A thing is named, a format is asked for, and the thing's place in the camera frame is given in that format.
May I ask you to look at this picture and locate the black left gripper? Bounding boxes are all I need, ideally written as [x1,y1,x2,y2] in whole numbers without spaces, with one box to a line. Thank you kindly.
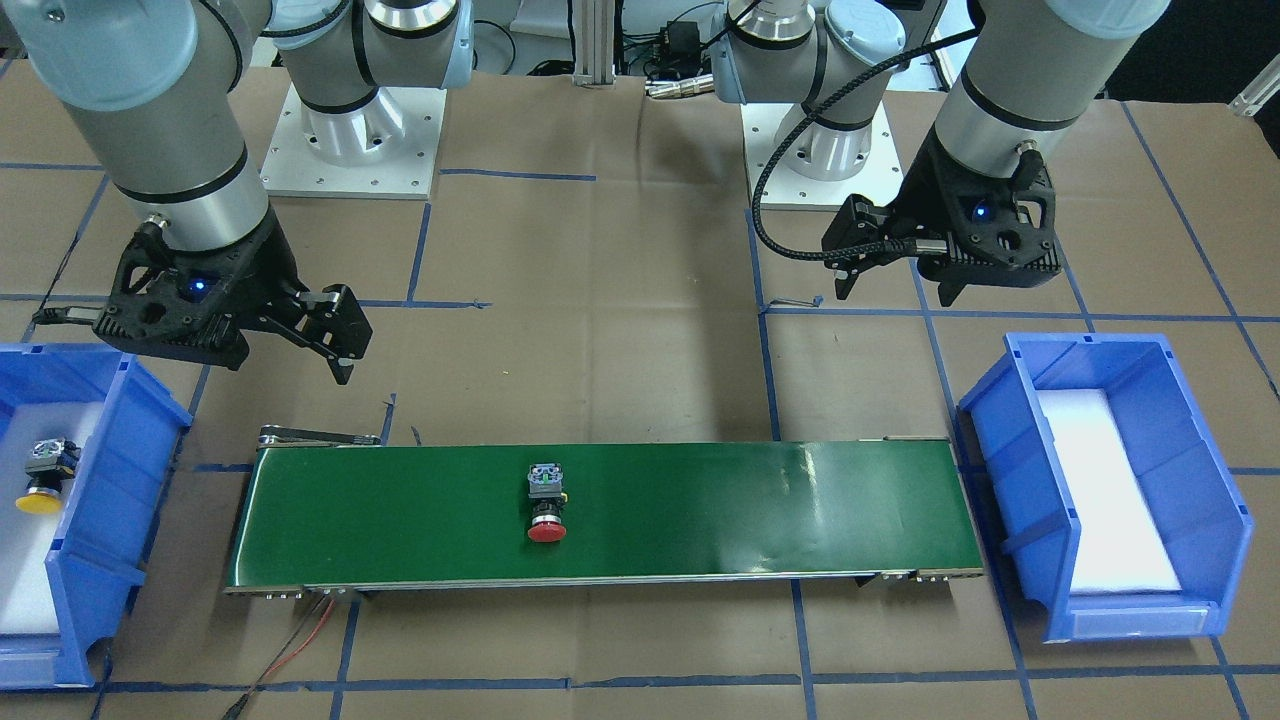
[822,145,969,307]

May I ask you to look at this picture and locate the white foam pad bin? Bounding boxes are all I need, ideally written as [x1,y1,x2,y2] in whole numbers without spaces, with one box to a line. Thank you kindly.
[1037,389,1181,594]
[1,402,102,635]

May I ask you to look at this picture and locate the red push button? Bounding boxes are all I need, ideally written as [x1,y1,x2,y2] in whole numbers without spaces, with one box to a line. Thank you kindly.
[527,462,567,544]

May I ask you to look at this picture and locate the yellow push button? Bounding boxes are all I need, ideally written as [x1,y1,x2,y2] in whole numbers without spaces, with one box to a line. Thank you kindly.
[15,437,81,515]

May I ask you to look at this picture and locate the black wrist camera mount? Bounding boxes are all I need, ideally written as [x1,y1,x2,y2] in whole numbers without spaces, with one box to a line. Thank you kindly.
[918,141,1062,288]
[92,219,255,366]

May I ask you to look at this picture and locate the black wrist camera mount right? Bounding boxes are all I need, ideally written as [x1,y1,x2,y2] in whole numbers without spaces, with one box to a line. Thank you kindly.
[92,219,255,366]

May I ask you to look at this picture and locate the red black conveyor wires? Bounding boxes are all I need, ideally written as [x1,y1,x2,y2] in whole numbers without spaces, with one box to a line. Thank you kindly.
[221,594,340,720]

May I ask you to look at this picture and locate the black braided cable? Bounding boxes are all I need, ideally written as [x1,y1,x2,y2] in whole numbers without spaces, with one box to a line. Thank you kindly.
[750,26,986,266]

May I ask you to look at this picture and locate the black power adapter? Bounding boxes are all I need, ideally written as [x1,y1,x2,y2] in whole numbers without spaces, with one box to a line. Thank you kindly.
[655,20,701,65]

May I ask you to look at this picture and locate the aluminium profile post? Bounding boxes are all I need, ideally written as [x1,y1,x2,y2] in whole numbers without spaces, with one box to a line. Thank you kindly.
[568,1,622,87]

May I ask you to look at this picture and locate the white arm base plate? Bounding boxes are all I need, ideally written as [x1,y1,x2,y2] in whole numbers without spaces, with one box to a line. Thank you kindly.
[741,102,902,210]
[261,88,447,201]

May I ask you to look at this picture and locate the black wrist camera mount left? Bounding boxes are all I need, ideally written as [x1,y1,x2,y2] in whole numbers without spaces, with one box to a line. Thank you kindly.
[918,141,1062,288]

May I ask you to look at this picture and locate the blue plastic bin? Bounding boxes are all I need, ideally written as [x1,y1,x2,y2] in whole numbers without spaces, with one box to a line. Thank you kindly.
[960,333,1254,643]
[1,343,191,691]

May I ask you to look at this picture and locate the green conveyor belt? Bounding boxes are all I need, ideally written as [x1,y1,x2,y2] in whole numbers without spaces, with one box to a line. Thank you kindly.
[225,439,984,594]

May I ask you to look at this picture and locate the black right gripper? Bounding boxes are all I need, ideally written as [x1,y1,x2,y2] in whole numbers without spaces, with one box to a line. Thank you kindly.
[221,220,372,386]

